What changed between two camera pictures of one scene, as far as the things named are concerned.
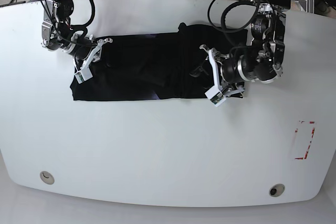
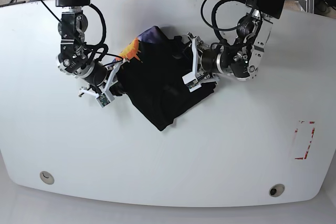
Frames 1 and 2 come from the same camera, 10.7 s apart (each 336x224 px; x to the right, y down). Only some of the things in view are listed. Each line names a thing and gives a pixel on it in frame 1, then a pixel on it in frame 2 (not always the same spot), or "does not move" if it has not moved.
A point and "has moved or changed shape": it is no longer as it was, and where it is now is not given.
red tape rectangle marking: [306, 151] does not move
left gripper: [85, 51] -> [101, 79]
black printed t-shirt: [169, 65] has moved or changed shape
